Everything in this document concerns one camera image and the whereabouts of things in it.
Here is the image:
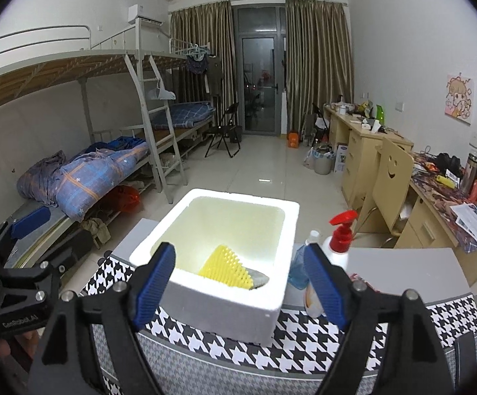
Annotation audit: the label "dark hanging clothes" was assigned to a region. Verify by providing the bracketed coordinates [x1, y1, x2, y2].
[185, 55, 223, 92]

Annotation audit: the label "blue plaid quilt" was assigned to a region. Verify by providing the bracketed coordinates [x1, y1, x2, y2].
[16, 137, 149, 221]

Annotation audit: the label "wooden desk with printed mat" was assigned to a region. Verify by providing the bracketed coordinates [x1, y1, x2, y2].
[395, 152, 477, 285]

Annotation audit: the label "brown curtain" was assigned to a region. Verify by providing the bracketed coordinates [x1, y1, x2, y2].
[285, 0, 354, 137]
[170, 0, 235, 132]

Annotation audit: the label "glass balcony door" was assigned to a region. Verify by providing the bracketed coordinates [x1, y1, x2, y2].
[234, 5, 288, 136]

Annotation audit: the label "red snack packet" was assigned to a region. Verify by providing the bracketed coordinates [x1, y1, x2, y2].
[303, 272, 365, 319]

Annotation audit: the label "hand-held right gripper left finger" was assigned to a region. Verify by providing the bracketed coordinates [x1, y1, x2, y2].
[28, 242, 177, 395]

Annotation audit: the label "grey trash bucket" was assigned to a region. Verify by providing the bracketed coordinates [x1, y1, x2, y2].
[304, 144, 336, 176]

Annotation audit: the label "white clothes hanger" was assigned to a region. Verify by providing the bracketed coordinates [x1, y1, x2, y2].
[148, 86, 176, 102]

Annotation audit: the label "white foam box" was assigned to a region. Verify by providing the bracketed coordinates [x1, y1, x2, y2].
[129, 188, 300, 347]

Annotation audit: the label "printed paper sheets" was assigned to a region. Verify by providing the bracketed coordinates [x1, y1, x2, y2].
[450, 202, 477, 254]

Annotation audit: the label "black phone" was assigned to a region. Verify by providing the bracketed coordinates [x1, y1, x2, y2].
[455, 331, 477, 383]

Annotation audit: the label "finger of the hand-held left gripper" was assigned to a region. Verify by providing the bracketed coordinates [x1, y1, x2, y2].
[0, 248, 75, 303]
[0, 206, 52, 258]

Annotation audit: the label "clear spray bottle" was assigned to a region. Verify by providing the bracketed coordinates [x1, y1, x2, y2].
[288, 230, 322, 291]

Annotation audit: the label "grey sock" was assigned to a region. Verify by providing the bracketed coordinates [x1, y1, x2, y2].
[247, 269, 270, 289]

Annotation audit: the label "yellow spiky silicone brush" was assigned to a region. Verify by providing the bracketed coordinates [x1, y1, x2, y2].
[198, 244, 255, 291]

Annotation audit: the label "blue and white carton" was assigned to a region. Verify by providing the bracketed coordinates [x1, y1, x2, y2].
[333, 142, 349, 173]

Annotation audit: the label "red plastic bag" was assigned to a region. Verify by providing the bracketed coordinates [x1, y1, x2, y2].
[113, 185, 141, 215]

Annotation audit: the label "white air conditioner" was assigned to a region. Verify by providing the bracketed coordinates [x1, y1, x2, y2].
[127, 4, 166, 26]

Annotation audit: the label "wooden chair with smiley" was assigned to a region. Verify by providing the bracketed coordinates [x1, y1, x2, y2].
[356, 137, 414, 238]

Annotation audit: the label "blue plaid bedsheet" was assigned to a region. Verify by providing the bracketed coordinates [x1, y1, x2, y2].
[150, 101, 217, 129]

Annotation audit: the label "olive green cloth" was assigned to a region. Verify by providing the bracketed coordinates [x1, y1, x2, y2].
[83, 216, 111, 244]

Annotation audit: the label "white metal bunk bed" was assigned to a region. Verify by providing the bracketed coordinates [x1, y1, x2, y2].
[133, 4, 219, 161]
[0, 25, 190, 264]

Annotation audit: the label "houndstooth table mat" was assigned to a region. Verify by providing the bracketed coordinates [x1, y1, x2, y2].
[78, 251, 477, 395]

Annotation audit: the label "black bag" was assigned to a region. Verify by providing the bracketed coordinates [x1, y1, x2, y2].
[434, 153, 464, 178]

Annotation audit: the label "white pump bottle red cap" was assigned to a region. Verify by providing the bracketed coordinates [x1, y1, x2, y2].
[320, 210, 360, 285]

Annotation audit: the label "light wooden desk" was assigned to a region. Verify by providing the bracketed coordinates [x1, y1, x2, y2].
[323, 105, 414, 210]

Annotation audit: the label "pink cartoon wall poster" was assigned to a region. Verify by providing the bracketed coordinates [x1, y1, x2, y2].
[444, 73, 474, 125]

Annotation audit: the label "black folding chair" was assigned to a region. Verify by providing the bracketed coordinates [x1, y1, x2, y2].
[205, 102, 242, 159]

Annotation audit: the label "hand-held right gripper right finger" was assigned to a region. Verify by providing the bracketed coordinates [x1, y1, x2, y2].
[303, 243, 458, 395]

